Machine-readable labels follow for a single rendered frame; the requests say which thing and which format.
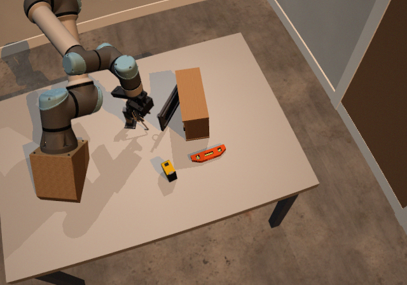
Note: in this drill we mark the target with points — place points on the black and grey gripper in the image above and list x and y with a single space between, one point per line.
135 106

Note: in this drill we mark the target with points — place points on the orange spirit level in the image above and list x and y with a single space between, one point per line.
208 154

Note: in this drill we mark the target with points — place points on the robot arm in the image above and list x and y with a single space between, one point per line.
57 20

